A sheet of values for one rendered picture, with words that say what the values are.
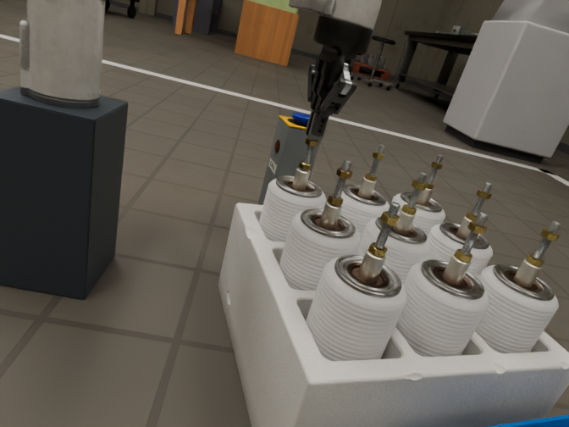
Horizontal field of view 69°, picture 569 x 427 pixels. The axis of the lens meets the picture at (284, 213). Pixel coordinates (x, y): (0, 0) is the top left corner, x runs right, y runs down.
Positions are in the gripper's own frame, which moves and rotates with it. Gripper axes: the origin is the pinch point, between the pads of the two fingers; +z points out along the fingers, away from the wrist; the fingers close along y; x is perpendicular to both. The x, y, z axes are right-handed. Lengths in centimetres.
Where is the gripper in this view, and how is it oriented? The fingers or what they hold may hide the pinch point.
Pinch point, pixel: (317, 124)
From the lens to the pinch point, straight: 62.3
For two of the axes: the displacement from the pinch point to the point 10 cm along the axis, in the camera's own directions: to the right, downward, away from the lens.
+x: -9.3, -1.0, -3.5
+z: -2.5, 8.8, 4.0
